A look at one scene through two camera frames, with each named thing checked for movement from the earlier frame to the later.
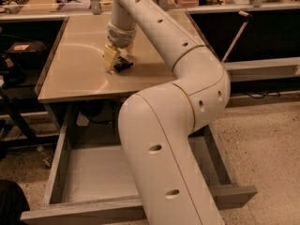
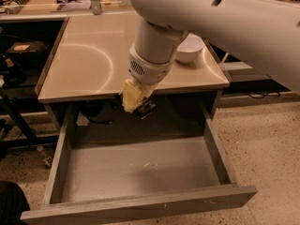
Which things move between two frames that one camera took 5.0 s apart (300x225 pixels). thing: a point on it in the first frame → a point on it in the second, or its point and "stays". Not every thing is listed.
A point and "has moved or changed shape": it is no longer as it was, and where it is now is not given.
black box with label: (26, 54) stays
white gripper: (121, 37) → (147, 68)
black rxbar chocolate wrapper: (121, 64) has moved or changed shape
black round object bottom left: (13, 202) stays
